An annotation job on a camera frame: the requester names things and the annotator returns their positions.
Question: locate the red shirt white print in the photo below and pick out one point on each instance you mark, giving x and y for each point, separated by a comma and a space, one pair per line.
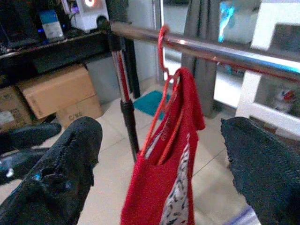
145, 187

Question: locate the blue and white carton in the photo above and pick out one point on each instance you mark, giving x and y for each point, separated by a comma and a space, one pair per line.
51, 25

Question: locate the black desk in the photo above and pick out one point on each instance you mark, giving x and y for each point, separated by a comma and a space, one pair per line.
58, 51

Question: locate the chrome and black clothes rack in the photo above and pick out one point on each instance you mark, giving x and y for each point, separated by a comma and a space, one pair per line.
187, 44

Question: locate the black monitor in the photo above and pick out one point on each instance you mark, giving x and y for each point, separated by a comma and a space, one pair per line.
16, 23

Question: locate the grey curtain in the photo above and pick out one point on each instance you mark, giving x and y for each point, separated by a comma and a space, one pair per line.
206, 77

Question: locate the grey metal case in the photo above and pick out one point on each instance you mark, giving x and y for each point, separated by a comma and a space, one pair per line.
103, 77

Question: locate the glass sliding door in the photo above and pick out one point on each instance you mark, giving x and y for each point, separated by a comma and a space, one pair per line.
145, 23

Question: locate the white glass-door cabinet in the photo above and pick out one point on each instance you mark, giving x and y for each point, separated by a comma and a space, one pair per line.
262, 35

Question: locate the printed brown cardboard box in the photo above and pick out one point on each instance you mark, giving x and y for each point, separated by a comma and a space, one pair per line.
11, 110

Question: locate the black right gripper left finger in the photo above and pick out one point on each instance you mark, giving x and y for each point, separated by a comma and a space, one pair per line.
58, 175

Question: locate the teal floor mat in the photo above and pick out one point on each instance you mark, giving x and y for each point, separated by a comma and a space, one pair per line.
150, 103

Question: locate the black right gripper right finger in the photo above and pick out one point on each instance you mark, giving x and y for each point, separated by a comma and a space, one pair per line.
264, 168

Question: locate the large brown cardboard box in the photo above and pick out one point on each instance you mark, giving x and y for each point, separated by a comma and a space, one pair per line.
58, 91

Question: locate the red plastic hanger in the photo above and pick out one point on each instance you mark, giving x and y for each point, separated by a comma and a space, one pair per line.
160, 47

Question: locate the small brown cardboard box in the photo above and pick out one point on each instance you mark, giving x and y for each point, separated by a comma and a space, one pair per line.
79, 112

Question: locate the white computer case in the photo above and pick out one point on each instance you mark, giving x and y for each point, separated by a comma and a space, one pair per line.
89, 21

